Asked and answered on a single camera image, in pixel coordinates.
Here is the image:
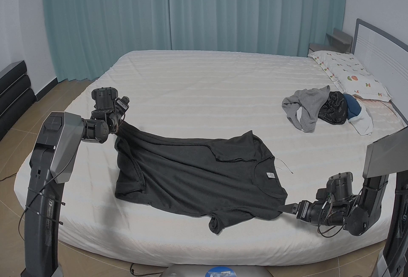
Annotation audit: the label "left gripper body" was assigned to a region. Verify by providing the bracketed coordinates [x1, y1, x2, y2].
[115, 95, 131, 113]

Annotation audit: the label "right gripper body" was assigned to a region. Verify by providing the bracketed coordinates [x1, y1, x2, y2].
[296, 200, 322, 224]

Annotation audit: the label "black T-shirt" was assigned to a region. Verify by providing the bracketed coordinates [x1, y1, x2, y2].
[114, 119, 294, 235]

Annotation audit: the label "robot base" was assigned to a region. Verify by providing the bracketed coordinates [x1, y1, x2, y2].
[165, 264, 266, 277]

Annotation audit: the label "bed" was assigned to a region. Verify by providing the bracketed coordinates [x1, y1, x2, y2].
[14, 18, 408, 268]

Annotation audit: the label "white garment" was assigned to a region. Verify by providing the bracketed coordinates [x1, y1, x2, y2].
[348, 105, 373, 136]

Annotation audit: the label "black glossy garment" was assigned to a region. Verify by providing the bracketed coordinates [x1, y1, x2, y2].
[318, 91, 349, 125]

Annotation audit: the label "grey shorts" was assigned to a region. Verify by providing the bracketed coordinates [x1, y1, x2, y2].
[282, 85, 331, 133]

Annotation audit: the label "dark blue garment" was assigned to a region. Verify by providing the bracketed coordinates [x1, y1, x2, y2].
[343, 94, 362, 120]

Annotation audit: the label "white printed pillow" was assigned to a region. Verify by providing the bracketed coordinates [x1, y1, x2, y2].
[307, 50, 392, 101]

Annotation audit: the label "grey bedside table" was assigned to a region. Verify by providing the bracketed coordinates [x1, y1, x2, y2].
[309, 28, 353, 54]

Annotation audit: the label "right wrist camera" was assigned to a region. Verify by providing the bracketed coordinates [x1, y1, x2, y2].
[316, 188, 333, 204]

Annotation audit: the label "black cable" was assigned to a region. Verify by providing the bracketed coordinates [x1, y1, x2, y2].
[317, 223, 347, 239]
[129, 262, 168, 277]

